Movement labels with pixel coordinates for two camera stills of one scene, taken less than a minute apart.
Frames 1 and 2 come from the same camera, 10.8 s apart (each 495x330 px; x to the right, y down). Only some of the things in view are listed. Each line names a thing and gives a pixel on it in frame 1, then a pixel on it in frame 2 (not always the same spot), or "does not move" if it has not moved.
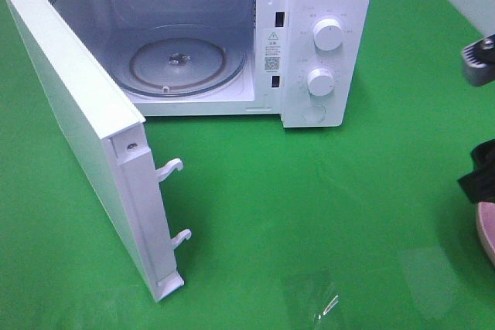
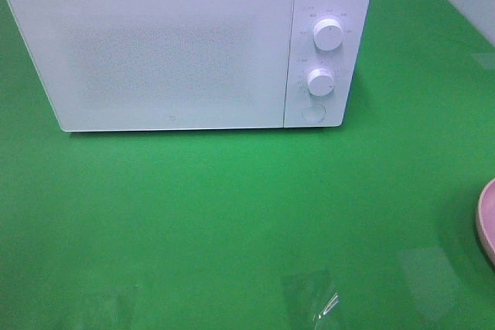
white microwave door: x=108 y=131 to x=158 y=55
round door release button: x=314 y=113 does not move
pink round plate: x=485 y=218 does not move
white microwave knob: x=320 y=82 does not move
